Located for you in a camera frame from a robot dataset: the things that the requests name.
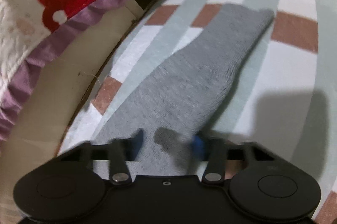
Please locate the cream quilt with red bears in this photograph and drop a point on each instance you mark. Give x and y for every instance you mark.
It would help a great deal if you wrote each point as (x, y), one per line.
(15, 16)

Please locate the checked plush mat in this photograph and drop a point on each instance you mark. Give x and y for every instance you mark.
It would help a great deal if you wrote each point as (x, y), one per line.
(289, 69)

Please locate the grey knitted sweater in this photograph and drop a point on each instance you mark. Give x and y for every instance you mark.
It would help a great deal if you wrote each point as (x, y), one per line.
(184, 82)

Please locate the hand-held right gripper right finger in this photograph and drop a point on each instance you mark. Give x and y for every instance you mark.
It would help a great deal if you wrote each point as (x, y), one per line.
(198, 147)

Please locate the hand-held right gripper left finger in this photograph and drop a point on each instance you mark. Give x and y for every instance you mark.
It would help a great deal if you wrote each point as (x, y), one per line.
(137, 145)

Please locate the beige bed frame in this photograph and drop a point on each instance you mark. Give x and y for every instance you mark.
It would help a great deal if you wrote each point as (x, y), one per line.
(52, 87)

